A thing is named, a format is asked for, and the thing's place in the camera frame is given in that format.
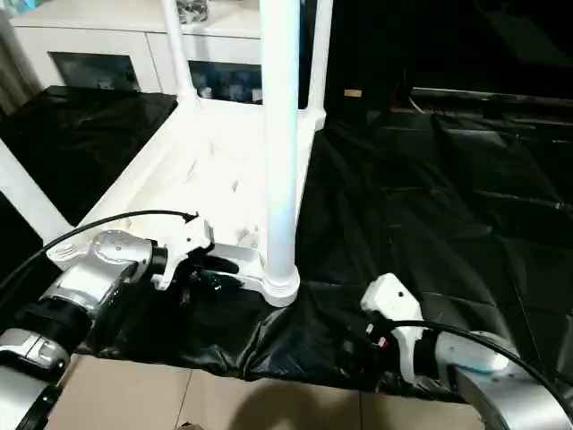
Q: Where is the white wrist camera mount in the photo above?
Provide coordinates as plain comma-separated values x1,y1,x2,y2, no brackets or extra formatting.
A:
150,217,217,291
360,272,425,385

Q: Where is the black plastic mat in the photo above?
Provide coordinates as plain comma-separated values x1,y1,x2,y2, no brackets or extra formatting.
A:
0,84,573,400

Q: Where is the white plastic table top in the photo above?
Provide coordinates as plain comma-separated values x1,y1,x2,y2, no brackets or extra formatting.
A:
44,96,328,310

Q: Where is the dark patterned bundle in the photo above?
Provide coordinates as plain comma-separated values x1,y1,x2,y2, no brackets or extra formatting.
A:
176,0,211,24

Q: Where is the white plastic table leg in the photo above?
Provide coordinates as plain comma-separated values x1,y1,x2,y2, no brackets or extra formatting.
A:
306,0,336,125
258,0,302,309
159,0,201,108
0,137,73,244

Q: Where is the white glass-door cabinet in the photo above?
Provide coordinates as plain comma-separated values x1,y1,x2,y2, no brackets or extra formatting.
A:
8,0,314,107

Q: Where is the grey curtain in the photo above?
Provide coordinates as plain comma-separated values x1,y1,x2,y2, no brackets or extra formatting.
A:
0,13,42,114

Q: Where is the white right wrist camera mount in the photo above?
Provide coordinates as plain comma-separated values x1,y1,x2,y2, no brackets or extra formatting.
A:
360,272,425,385

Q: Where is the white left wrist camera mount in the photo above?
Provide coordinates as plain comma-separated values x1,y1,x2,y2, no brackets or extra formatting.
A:
150,217,217,291

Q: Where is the black horizontal bar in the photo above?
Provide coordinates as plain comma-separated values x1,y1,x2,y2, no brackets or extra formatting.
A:
409,87,573,113

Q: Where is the dark furniture with brass label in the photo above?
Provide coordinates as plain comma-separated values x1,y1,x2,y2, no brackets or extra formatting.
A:
326,0,573,113

